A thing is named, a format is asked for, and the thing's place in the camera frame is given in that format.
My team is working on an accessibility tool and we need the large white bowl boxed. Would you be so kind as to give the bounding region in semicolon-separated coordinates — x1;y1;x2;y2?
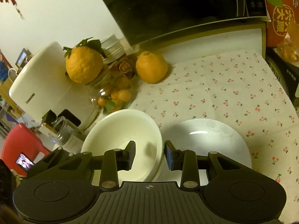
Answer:
150;115;164;181

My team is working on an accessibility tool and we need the plain white plate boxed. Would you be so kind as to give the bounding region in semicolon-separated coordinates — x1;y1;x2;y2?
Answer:
161;118;252;186

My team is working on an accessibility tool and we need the large orange on jar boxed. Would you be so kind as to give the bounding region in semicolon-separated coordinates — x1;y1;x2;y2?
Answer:
63;37;106;84

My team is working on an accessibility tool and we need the red gift box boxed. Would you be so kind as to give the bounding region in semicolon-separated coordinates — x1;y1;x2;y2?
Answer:
266;0;298;48

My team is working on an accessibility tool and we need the framed picture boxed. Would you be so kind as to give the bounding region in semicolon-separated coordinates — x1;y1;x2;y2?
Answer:
15;48;31;68

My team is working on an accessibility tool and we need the red plastic chair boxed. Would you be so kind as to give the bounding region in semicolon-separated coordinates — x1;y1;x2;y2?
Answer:
1;123;51;176

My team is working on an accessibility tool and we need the red label jar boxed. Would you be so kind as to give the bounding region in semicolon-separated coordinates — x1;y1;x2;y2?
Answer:
110;55;137;79

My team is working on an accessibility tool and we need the large orange on table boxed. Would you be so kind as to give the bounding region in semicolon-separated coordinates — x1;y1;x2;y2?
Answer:
136;51;168;83

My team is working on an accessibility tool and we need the stack of white containers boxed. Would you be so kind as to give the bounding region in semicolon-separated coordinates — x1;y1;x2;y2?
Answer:
100;34;125;64

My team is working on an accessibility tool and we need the cherry print tablecloth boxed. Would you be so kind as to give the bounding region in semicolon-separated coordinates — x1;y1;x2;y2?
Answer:
131;50;298;223

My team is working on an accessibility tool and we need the cream bowl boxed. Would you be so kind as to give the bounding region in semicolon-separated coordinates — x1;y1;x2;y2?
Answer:
81;109;156;183

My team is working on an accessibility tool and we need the bag of oranges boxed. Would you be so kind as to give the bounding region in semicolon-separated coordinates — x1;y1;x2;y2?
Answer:
277;33;298;67

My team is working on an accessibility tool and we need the glass jar of kumquats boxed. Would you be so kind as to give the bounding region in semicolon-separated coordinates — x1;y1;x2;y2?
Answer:
88;63;138;115

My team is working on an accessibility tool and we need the black microwave oven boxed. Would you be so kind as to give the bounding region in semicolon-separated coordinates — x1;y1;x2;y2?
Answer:
103;0;267;46

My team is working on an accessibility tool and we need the smartphone with video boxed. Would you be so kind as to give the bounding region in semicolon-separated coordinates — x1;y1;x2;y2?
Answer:
16;153;34;171

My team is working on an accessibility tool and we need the cream air fryer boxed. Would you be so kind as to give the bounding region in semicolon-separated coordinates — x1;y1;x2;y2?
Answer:
9;41;99;130

